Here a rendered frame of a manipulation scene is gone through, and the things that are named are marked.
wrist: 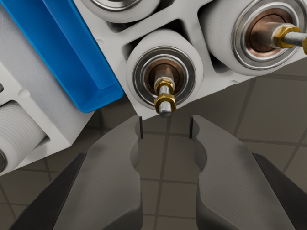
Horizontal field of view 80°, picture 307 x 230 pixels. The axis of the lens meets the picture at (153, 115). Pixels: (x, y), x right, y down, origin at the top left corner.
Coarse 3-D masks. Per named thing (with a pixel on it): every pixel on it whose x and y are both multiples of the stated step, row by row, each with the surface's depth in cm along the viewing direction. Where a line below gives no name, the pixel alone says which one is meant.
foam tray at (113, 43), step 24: (168, 0) 34; (192, 0) 24; (96, 24) 26; (120, 24) 34; (144, 24) 26; (168, 24) 35; (192, 24) 25; (120, 48) 27; (120, 72) 29; (216, 72) 29
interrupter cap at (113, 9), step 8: (96, 0) 18; (104, 0) 18; (112, 0) 18; (120, 0) 18; (128, 0) 18; (136, 0) 18; (104, 8) 18; (112, 8) 18; (120, 8) 18; (128, 8) 18
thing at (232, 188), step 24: (192, 120) 11; (216, 144) 9; (240, 144) 9; (216, 168) 8; (240, 168) 8; (216, 192) 7; (240, 192) 6; (264, 192) 6; (216, 216) 6; (240, 216) 6; (264, 216) 6
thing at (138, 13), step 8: (80, 0) 19; (88, 0) 19; (144, 0) 18; (152, 0) 19; (160, 0) 29; (88, 8) 19; (96, 8) 19; (136, 8) 19; (144, 8) 19; (152, 8) 21; (104, 16) 19; (112, 16) 19; (120, 16) 19; (128, 16) 19; (136, 16) 19; (144, 16) 24
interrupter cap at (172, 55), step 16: (160, 48) 20; (176, 48) 20; (144, 64) 21; (160, 64) 21; (176, 64) 21; (192, 64) 21; (144, 80) 22; (176, 80) 22; (192, 80) 22; (144, 96) 23; (176, 96) 23
